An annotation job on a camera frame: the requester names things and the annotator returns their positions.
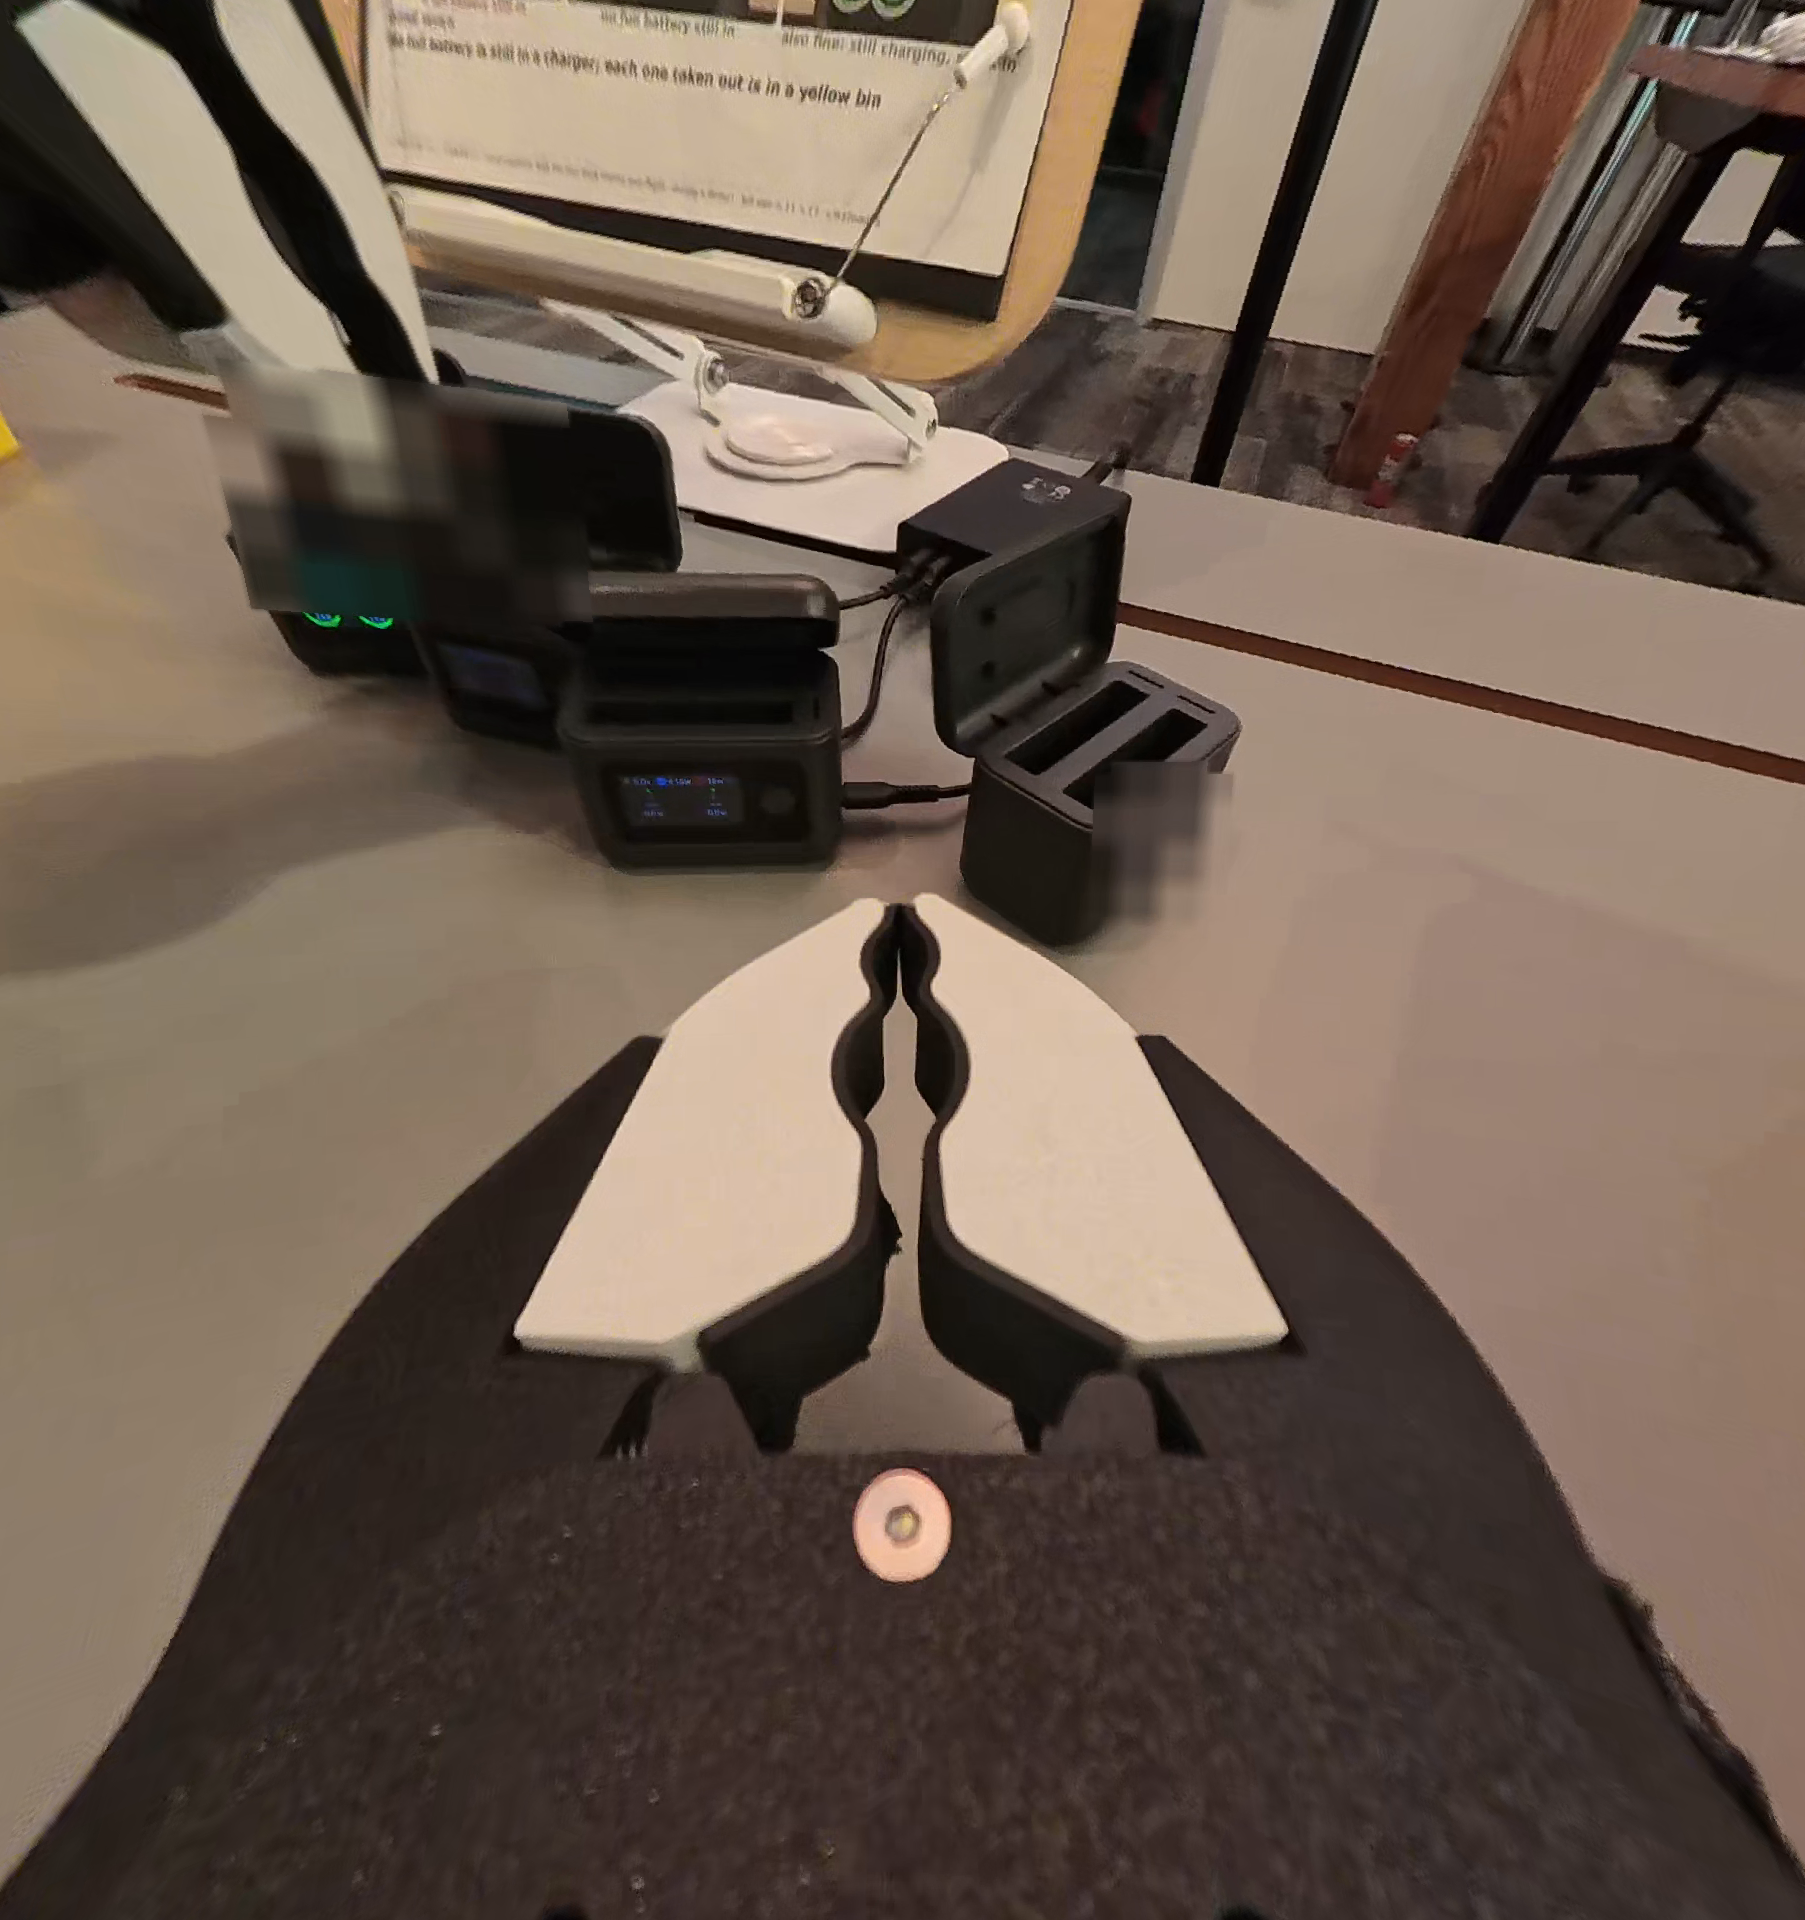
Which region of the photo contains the black battery charger case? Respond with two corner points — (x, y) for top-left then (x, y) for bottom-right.
(933, 527), (1242, 950)
(423, 395), (685, 752)
(559, 573), (847, 871)
(235, 601), (432, 681)

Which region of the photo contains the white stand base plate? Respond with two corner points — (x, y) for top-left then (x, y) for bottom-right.
(616, 383), (1012, 527)

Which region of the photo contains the wooden door frame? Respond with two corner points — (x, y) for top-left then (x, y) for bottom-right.
(1326, 0), (1639, 490)

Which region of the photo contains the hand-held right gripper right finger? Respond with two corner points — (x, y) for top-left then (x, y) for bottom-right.
(904, 892), (1293, 1446)

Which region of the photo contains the brown standing table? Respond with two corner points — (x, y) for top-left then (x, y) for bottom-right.
(1468, 37), (1805, 604)

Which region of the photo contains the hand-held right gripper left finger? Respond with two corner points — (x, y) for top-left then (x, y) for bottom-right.
(513, 896), (906, 1451)

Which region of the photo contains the metal stand bracket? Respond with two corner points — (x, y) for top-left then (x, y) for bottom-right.
(841, 367), (943, 462)
(543, 300), (736, 424)

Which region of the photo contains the black power adapter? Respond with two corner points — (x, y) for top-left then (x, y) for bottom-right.
(897, 456), (1135, 604)

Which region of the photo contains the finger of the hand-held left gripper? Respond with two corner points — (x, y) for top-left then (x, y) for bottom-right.
(241, 61), (447, 389)
(17, 0), (337, 379)

